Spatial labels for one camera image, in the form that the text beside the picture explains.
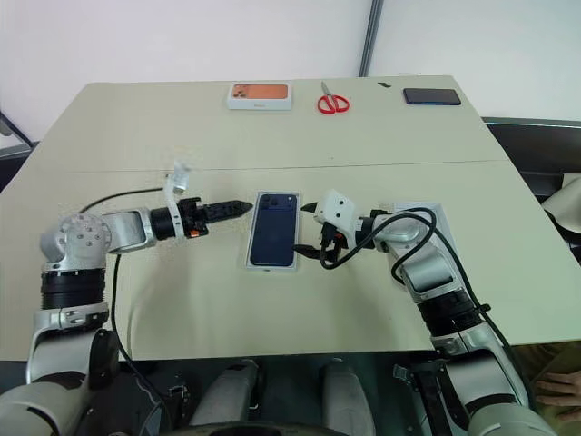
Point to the dark side table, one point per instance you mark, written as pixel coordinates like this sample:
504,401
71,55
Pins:
535,145

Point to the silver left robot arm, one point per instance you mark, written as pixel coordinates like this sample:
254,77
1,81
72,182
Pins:
77,254

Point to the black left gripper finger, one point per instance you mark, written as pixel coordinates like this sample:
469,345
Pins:
224,216
229,206

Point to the black metal bracket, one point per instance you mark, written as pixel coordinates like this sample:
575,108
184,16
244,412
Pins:
415,386

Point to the dark blue smartphone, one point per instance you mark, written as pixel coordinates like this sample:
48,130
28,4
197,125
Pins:
273,231

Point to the grey wall post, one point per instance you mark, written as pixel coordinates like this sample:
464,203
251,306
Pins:
371,38

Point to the grey robot leg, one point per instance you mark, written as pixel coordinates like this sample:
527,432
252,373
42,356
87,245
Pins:
227,395
346,397

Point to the black smartphone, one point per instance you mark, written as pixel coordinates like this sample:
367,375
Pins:
432,96

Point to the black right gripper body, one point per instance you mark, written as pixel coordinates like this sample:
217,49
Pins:
335,243

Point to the white rounded object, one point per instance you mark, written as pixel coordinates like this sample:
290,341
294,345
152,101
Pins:
565,209

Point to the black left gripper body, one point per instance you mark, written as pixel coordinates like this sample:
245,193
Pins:
194,218

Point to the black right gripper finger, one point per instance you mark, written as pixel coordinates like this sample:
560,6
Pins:
308,251
312,208

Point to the orange printed phone box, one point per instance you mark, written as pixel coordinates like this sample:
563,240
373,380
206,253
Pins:
259,95

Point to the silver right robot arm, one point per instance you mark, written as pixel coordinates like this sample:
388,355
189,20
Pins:
431,272

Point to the metal framed glass rack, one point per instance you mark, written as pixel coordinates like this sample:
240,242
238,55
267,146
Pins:
11,141

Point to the person's bare hand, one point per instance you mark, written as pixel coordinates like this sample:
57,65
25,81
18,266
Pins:
558,393

